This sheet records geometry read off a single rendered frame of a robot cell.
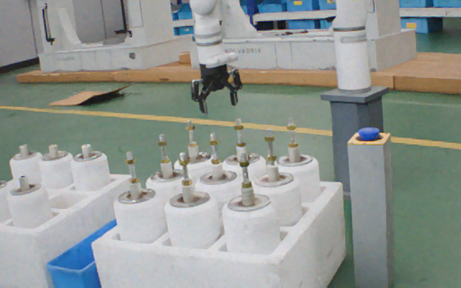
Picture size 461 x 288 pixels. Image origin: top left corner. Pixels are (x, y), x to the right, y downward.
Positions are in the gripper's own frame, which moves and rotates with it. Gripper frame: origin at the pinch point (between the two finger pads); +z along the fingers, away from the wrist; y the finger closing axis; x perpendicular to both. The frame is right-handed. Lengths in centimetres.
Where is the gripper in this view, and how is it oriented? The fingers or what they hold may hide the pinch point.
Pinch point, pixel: (219, 107)
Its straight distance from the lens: 169.1
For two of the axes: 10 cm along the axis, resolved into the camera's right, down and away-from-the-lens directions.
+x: 4.9, 3.3, -8.1
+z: 1.2, 8.9, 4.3
